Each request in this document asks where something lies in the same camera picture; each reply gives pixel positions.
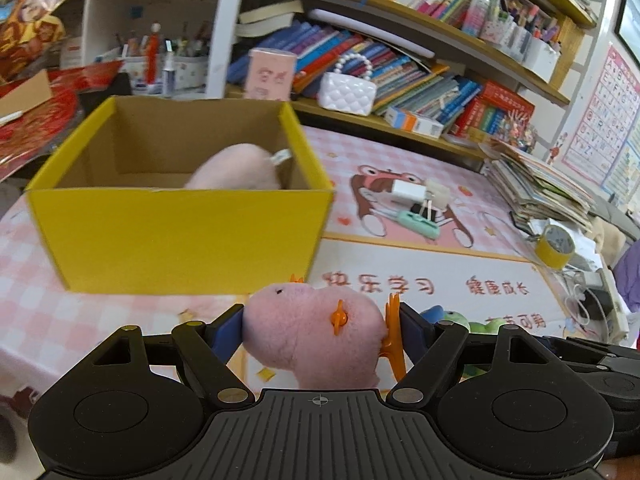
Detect white power strip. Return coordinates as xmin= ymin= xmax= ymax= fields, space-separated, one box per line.
xmin=599 ymin=269 xmax=629 ymax=345

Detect pink alphabet poster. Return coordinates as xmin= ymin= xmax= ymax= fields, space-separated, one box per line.
xmin=559 ymin=44 xmax=634 ymax=177

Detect mint green tool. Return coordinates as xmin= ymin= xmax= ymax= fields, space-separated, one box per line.
xmin=394 ymin=209 xmax=441 ymax=241

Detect beige cloth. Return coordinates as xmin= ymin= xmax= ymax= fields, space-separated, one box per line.
xmin=584 ymin=216 xmax=627 ymax=262

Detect thick book cream pages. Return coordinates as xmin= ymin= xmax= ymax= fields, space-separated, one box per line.
xmin=234 ymin=0 xmax=307 ymax=39

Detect small pink orange plush toy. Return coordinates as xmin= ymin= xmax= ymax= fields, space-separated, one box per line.
xmin=241 ymin=274 xmax=409 ymax=392

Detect brown cardboard lid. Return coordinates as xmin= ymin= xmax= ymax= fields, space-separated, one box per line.
xmin=0 ymin=68 xmax=54 ymax=127

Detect white flat board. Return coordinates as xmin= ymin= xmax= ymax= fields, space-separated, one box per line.
xmin=307 ymin=8 xmax=437 ymax=59

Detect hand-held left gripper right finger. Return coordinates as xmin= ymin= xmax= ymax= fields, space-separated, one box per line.
xmin=385 ymin=304 xmax=557 ymax=406

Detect stack of notebooks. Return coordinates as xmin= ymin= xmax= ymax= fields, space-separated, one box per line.
xmin=478 ymin=140 xmax=597 ymax=234

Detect yellow tape roll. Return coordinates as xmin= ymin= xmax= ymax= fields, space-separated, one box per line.
xmin=533 ymin=223 xmax=576 ymax=267

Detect large pink paw plush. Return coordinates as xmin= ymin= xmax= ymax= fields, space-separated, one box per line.
xmin=182 ymin=143 xmax=294 ymax=191

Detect green plush toy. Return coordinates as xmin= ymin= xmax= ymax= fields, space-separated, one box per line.
xmin=419 ymin=304 xmax=502 ymax=379

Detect orange white carton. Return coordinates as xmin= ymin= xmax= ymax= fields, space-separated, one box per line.
xmin=383 ymin=106 xmax=445 ymax=140

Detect red paper decorations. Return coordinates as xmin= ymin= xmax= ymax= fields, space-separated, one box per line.
xmin=0 ymin=60 xmax=127 ymax=178

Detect black power adapter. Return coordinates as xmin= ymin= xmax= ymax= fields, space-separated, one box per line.
xmin=582 ymin=289 xmax=614 ymax=312

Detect red dictionaries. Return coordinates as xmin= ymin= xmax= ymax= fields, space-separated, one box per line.
xmin=451 ymin=79 xmax=537 ymax=144

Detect black picture frame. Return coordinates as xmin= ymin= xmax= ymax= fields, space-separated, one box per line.
xmin=614 ymin=0 xmax=640 ymax=52

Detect white quilted handbag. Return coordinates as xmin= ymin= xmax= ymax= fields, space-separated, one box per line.
xmin=318 ymin=53 xmax=379 ymax=117

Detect long row of thin books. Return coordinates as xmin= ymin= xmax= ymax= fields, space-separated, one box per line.
xmin=289 ymin=22 xmax=484 ymax=127

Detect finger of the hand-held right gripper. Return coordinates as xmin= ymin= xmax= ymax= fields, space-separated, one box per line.
xmin=542 ymin=335 xmax=640 ymax=362

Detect white pen holder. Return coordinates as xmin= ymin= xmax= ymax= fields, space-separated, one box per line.
xmin=479 ymin=0 xmax=532 ymax=63
xmin=522 ymin=7 xmax=562 ymax=86

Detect yellow cardboard box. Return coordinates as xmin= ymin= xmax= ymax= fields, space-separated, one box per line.
xmin=25 ymin=95 xmax=335 ymax=295

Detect blue chart poster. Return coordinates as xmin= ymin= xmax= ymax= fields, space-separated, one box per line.
xmin=601 ymin=109 xmax=640 ymax=202

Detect foil figure decoration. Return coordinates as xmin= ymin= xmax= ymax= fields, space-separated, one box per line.
xmin=0 ymin=0 xmax=68 ymax=83

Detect wooden bookshelf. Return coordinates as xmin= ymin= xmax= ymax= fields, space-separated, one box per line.
xmin=207 ymin=0 xmax=599 ymax=172

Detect white cubby shelf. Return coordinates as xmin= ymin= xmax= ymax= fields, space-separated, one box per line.
xmin=52 ymin=0 xmax=224 ymax=97

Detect pink tissue box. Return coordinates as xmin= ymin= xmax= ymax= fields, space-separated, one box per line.
xmin=243 ymin=48 xmax=297 ymax=102

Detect clear pastel bottle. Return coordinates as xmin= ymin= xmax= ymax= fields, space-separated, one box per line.
xmin=461 ymin=0 xmax=494 ymax=37

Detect white patterned pen cup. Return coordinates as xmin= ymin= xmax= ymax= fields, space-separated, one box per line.
xmin=116 ymin=22 xmax=211 ymax=97

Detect purple garment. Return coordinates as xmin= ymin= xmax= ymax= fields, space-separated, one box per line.
xmin=612 ymin=239 xmax=640 ymax=312

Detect cream cube plug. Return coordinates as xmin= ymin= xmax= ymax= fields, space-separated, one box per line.
xmin=422 ymin=179 xmax=454 ymax=224

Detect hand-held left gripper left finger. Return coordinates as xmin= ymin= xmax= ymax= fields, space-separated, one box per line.
xmin=88 ymin=304 xmax=257 ymax=407

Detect colourful sparkly ornament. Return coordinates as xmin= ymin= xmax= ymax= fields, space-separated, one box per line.
xmin=499 ymin=112 xmax=539 ymax=154

